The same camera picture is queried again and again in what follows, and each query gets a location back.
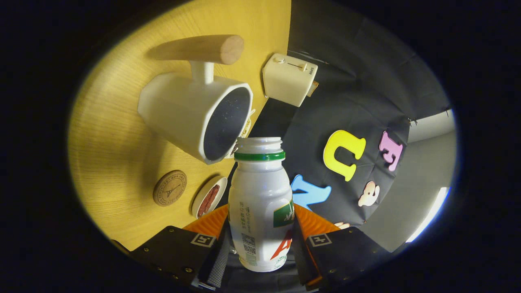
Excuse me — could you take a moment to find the wooden table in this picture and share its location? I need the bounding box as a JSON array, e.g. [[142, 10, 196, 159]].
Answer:
[[67, 0, 292, 251]]

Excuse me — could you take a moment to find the round cork coaster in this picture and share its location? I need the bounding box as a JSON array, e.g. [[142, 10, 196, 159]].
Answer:
[[153, 170, 188, 207]]

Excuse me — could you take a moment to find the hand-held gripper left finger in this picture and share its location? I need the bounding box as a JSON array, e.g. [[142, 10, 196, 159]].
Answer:
[[130, 204, 232, 291]]

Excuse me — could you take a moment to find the white juice bottle green label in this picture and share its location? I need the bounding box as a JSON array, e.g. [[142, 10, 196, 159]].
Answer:
[[228, 136, 295, 272]]

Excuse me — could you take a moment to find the cream toaster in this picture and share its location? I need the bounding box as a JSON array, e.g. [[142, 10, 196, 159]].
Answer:
[[262, 53, 318, 107]]

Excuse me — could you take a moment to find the white round plate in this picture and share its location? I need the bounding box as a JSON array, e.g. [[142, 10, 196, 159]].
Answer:
[[191, 175, 228, 219]]

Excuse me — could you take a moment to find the white divided dish of beans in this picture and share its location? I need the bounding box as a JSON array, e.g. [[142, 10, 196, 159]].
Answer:
[[226, 109, 256, 159]]

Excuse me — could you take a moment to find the black backdrop cloth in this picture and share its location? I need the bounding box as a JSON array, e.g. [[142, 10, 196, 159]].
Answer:
[[228, 0, 454, 253]]

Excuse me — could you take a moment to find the white cup wooden handle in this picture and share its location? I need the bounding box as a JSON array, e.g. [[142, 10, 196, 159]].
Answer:
[[138, 35, 254, 165]]

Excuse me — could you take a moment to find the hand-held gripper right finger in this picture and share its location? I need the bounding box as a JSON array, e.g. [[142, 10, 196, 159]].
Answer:
[[291, 203, 389, 290]]

